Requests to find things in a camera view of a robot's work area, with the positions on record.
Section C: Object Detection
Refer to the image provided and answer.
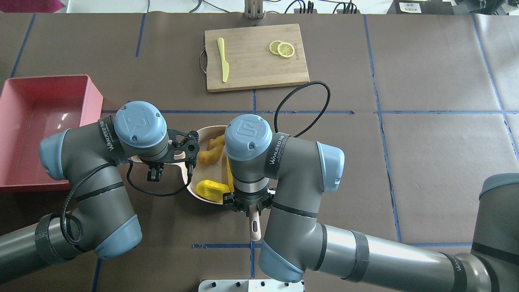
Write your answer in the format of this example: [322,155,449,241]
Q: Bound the aluminium frame post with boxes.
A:
[244,0,265,19]

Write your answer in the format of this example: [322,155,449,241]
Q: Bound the magenta cloth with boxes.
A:
[0,0,65,13]

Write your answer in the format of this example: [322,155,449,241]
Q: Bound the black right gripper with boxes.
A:
[224,189,275,214]

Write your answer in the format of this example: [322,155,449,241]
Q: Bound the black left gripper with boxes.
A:
[142,129,200,181]

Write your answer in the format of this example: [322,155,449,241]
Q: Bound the beige plastic dustpan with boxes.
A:
[132,125,236,205]

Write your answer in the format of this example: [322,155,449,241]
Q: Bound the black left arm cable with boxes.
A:
[60,161,193,245]

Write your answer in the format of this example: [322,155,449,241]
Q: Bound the yellow toy knife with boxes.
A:
[217,37,230,83]

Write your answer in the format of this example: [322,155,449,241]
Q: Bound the orange toy ginger root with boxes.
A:
[197,135,225,165]

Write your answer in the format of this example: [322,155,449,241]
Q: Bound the black box with label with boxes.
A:
[386,0,454,15]

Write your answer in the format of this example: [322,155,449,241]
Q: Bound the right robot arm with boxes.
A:
[225,113,518,292]

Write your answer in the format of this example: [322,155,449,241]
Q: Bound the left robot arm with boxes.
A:
[1,101,199,284]

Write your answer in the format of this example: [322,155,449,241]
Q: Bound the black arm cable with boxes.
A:
[60,161,193,245]
[274,81,331,137]

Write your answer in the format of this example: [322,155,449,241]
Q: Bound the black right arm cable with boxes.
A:
[274,81,331,137]

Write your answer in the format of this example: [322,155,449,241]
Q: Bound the wooden cutting board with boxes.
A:
[204,24,309,92]

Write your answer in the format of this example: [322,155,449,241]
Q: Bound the pink plastic bin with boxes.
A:
[0,75,103,193]

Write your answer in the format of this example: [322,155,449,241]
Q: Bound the lemon slice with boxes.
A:
[268,40,282,56]
[276,41,295,58]

